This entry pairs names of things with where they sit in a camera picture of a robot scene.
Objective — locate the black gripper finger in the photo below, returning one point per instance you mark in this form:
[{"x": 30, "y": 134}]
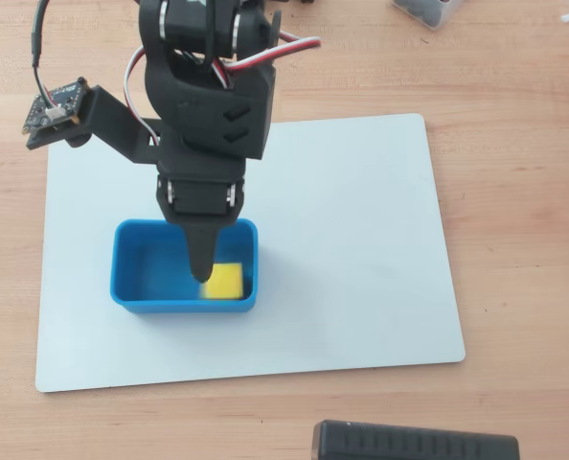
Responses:
[{"x": 202, "y": 249}]

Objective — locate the blue rectangular bin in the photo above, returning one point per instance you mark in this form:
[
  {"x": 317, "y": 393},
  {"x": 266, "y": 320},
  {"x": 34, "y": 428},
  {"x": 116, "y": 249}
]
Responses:
[{"x": 141, "y": 268}]

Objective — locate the yellow cube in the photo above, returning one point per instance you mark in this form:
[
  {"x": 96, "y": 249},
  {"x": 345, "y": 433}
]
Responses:
[{"x": 226, "y": 282}]

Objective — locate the white rectangular mat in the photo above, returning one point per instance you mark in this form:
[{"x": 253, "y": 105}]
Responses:
[{"x": 351, "y": 239}]

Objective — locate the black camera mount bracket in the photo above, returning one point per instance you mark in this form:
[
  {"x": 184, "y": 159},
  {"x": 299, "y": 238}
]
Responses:
[{"x": 114, "y": 124}]

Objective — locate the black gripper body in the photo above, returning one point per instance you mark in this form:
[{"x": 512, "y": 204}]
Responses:
[{"x": 199, "y": 197}]

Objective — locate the clear plastic container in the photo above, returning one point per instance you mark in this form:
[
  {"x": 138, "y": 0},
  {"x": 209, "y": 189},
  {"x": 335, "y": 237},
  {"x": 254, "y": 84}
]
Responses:
[{"x": 425, "y": 12}]

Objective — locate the black ribbed device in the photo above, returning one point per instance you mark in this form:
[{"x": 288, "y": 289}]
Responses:
[{"x": 409, "y": 443}]

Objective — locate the camera circuit board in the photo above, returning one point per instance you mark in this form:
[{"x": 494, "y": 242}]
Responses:
[{"x": 54, "y": 108}]

